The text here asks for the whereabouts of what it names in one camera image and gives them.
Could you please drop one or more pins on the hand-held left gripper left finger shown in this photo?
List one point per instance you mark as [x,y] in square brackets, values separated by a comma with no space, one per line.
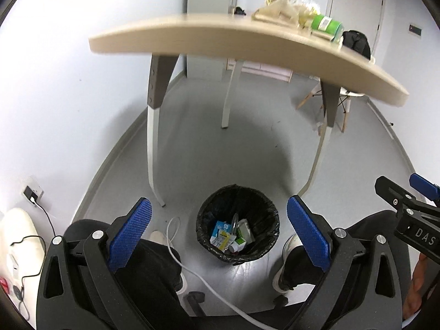
[130,233]

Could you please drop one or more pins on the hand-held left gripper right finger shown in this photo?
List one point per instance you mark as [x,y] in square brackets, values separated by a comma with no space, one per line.
[307,233]

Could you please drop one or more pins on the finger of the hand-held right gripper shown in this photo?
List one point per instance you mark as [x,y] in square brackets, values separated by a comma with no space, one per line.
[388,187]
[424,185]

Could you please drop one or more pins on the green white small box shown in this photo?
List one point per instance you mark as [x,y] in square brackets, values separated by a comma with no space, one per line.
[245,230]

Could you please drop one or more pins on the small white bottle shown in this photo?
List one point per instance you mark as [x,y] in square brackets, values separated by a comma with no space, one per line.
[237,247]

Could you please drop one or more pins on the black lined waste bin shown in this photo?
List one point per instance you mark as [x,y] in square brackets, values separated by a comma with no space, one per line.
[237,196]

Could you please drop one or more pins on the yellow packet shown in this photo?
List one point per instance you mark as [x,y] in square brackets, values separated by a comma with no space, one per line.
[227,240]

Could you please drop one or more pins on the blue white drink carton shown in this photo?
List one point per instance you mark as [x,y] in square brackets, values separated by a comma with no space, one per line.
[220,230]

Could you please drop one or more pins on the green drink container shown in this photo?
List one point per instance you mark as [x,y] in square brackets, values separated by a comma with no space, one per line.
[326,24]

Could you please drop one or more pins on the clear plastic wrapper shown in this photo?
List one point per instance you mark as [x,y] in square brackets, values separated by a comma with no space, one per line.
[306,10]

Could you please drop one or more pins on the person's right hand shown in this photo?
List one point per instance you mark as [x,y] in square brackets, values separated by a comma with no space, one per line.
[421,276]

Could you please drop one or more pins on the person's right white shoe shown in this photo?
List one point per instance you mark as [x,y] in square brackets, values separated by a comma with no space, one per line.
[288,247]

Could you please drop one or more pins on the white chair wooden legs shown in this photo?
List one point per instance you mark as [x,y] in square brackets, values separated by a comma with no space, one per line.
[355,93]

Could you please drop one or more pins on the white bulky bundle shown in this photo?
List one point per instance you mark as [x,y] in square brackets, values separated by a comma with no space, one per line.
[17,223]

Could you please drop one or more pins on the black backpack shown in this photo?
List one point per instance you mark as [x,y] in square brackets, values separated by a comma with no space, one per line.
[355,43]

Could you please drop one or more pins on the pale pink low cabinet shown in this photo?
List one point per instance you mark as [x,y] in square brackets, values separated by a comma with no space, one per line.
[261,72]

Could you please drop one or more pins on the white door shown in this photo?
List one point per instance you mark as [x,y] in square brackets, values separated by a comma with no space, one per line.
[357,3]

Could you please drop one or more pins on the round wooden table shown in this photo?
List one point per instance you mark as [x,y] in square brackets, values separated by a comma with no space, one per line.
[206,34]

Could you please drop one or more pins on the small dark object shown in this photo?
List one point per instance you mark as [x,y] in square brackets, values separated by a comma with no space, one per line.
[238,11]

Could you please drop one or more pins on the dark wall sign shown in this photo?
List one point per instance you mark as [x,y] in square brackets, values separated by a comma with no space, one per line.
[415,30]

